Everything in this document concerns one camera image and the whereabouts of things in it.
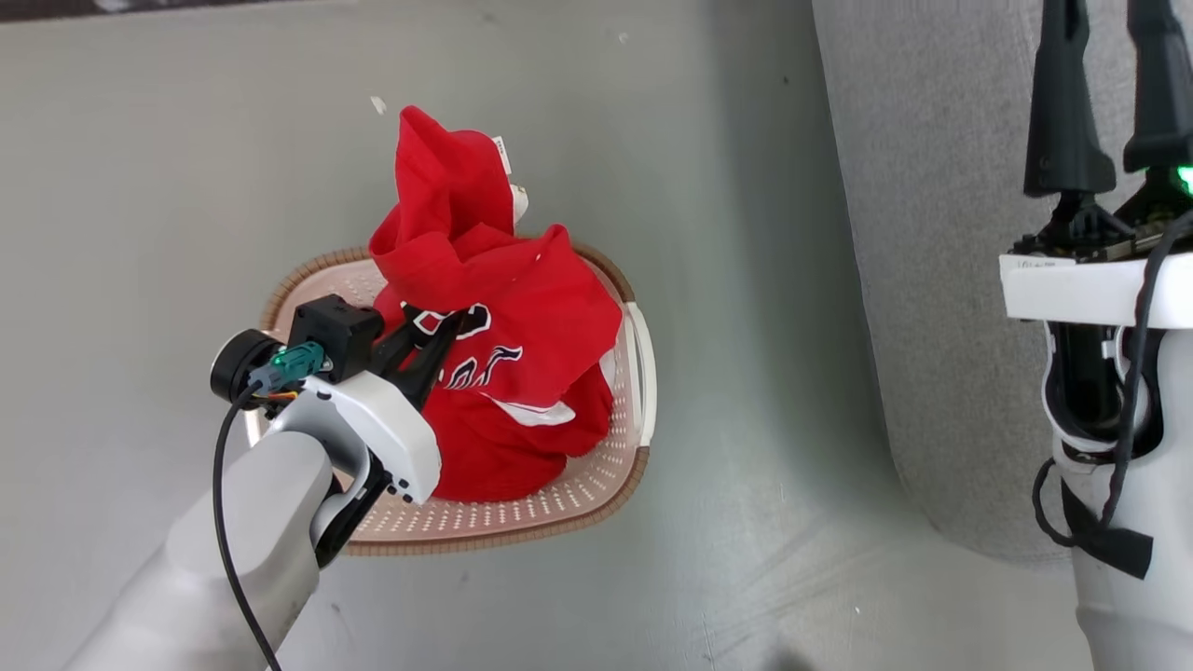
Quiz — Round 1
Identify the cream perforated laundry basket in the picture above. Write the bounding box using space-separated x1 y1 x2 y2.
244 240 658 557

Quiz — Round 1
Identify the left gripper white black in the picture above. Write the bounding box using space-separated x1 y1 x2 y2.
210 308 469 505

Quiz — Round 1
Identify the black cable strap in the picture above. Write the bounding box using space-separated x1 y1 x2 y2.
1061 477 1155 581

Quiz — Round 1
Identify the black cable with teal plug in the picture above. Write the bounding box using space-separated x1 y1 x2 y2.
213 342 327 671

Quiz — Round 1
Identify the red jersey shirt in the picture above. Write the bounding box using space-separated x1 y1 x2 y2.
368 104 624 504

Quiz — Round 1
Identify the grey fabric sofa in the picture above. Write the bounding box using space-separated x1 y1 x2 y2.
811 0 1193 565

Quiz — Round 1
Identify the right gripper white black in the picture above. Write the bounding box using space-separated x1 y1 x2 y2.
1000 0 1193 448

